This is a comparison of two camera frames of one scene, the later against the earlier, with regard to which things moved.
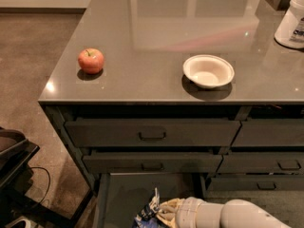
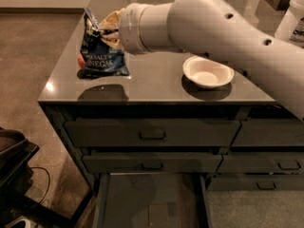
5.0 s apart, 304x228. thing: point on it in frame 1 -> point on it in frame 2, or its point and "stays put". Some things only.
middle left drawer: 151,162 stays put
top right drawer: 275,132 stays put
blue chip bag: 146,218 -> 101,62
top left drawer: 153,132 stays put
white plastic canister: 290,32 stays put
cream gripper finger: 172,205 -> 112,20
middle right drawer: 256,162 stays put
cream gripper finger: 167,218 -> 113,39
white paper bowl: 208,71 stays put
